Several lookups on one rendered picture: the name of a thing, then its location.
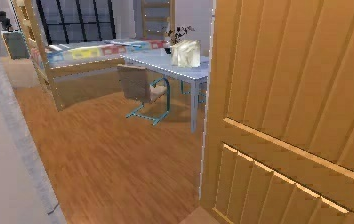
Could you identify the dark houseplant in black pot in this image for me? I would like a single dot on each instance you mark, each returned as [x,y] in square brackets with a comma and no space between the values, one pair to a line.
[176,36]

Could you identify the wooden loft bed colourful quilt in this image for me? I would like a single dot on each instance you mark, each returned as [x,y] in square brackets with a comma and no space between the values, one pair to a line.
[85,56]

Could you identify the pale blue desk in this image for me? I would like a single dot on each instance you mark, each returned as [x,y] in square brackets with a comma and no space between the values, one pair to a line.
[181,68]

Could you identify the cream paper bag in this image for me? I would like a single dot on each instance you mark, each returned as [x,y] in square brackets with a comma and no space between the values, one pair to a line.
[186,53]

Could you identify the wooden ladder shelf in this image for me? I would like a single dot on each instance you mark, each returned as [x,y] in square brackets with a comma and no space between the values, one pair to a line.
[157,18]

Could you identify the wooden panelled room door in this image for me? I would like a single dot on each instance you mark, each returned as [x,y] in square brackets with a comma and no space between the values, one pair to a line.
[285,110]

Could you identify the black framed window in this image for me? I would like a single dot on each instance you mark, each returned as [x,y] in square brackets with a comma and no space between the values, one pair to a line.
[75,20]

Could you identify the grey green box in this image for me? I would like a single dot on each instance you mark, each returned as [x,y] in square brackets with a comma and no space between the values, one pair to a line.
[15,45]

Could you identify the black small object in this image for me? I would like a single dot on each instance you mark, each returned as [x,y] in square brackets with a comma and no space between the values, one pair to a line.
[3,20]

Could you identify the brown chair teal frame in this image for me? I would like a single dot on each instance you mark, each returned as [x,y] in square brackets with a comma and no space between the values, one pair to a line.
[141,86]

